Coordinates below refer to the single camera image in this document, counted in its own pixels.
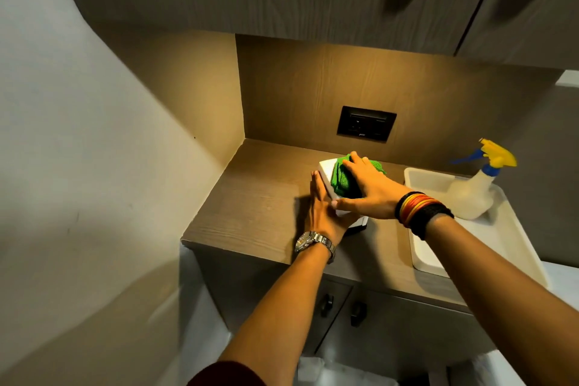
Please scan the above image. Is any spray bottle with yellow trigger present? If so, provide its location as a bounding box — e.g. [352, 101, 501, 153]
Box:
[447, 138, 518, 221]

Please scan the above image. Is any stack of colourful bangles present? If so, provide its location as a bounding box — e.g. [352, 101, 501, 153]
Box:
[395, 191, 441, 227]

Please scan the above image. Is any black wide wristband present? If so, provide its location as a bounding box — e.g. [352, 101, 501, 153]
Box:
[409, 204, 455, 241]

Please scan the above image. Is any person's right forearm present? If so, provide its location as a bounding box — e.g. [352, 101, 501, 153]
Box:
[425, 215, 579, 386]

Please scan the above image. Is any narrow wooden upper cabinet door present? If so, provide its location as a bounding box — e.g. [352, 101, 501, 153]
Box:
[457, 0, 579, 71]

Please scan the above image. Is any silver metal wristwatch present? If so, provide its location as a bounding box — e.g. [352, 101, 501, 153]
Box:
[294, 231, 337, 264]

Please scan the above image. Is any person's left hand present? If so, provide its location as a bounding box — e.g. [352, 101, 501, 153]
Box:
[306, 171, 362, 246]

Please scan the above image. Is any maroon sleeve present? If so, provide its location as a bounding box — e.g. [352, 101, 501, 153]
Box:
[187, 361, 267, 386]

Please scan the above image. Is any white rectangular box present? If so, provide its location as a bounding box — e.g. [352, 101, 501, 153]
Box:
[319, 158, 370, 234]

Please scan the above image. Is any green microfibre cloth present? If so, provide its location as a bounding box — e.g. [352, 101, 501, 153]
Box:
[330, 154, 387, 199]

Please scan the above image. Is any white plastic tray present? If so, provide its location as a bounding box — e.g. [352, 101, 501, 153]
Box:
[404, 167, 551, 290]

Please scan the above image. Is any black wall socket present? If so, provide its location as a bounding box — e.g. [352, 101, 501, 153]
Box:
[337, 106, 398, 143]

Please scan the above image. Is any person's left forearm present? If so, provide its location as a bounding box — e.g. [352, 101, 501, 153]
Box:
[217, 243, 336, 386]

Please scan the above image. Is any person's right hand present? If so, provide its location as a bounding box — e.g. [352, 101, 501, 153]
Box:
[331, 151, 410, 220]

